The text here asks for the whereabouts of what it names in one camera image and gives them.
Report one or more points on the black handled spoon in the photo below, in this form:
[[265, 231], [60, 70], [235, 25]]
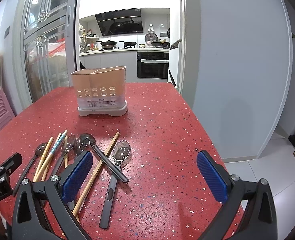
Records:
[[90, 140]]

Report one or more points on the glass sliding door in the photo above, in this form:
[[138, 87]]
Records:
[[45, 55]]

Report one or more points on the grey handled spoon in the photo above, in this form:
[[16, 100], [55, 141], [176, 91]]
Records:
[[120, 153]]

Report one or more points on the black built-in oven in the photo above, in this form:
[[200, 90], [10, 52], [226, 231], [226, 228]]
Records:
[[152, 65]]

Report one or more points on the black range hood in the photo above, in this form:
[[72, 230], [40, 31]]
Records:
[[120, 22]]

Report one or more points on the black wok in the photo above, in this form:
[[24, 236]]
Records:
[[107, 45]]

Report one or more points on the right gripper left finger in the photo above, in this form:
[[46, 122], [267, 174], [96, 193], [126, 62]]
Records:
[[30, 220]]

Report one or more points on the blue patterned chopstick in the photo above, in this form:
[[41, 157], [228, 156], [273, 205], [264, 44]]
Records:
[[48, 159]]

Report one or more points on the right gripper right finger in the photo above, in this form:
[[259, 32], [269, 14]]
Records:
[[259, 220]]

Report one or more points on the plain wooden chopstick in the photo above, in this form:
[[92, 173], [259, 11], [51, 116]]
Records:
[[95, 173], [66, 162]]

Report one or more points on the yellow patterned chopstick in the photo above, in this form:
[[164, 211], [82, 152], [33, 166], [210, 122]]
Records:
[[43, 156]]

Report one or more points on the beige cutlery holder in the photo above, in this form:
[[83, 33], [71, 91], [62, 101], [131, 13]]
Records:
[[100, 91]]

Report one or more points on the dark spoon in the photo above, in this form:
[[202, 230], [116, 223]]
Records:
[[38, 152], [70, 145]]

